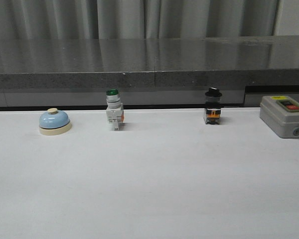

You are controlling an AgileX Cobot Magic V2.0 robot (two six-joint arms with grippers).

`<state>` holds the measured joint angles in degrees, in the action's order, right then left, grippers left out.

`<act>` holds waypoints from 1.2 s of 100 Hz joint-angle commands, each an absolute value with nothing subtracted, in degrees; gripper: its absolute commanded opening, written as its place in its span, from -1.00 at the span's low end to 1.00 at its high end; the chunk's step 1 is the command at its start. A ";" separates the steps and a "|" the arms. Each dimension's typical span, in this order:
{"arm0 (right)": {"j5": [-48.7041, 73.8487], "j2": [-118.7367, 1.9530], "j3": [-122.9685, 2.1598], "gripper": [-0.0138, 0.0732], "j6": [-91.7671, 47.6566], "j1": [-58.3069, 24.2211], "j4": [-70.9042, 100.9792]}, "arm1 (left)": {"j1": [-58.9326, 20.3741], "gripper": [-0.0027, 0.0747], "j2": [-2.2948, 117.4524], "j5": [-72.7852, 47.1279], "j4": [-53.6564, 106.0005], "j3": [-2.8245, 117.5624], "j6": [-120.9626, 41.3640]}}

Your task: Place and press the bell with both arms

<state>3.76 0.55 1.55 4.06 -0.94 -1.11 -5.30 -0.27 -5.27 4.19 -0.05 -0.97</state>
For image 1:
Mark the blue and cream desk bell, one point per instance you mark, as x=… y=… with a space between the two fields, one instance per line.
x=54 y=122

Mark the grey stone counter ledge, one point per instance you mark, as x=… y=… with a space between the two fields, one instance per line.
x=149 y=73

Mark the grey push-button control box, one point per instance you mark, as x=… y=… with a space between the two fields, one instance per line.
x=281 y=114

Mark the grey pleated curtain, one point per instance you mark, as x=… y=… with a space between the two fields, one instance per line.
x=146 y=19

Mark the green pushbutton switch white body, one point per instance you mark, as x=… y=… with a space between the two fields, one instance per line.
x=115 y=109

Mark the black rotary selector switch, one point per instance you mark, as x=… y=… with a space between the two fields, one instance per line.
x=212 y=111

